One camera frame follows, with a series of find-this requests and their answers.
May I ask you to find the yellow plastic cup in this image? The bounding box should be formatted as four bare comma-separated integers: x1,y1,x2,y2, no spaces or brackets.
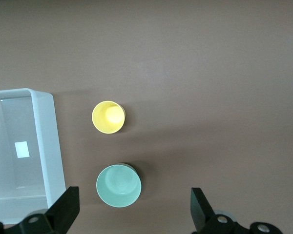
91,100,126,134

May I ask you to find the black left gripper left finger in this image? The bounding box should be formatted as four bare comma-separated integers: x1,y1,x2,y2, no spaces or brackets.
0,186,80,234

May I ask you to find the mint green bowl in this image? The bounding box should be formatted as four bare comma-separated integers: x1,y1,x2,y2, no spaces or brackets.
96,163,143,208

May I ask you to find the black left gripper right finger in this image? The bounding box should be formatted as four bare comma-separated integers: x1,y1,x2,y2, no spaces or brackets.
190,187,283,234

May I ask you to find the white rectangular label sticker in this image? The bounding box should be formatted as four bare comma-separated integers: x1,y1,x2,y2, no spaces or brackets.
14,141,30,159

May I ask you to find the white plastic bin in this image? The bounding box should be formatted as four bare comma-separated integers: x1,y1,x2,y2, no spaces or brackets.
0,88,66,226

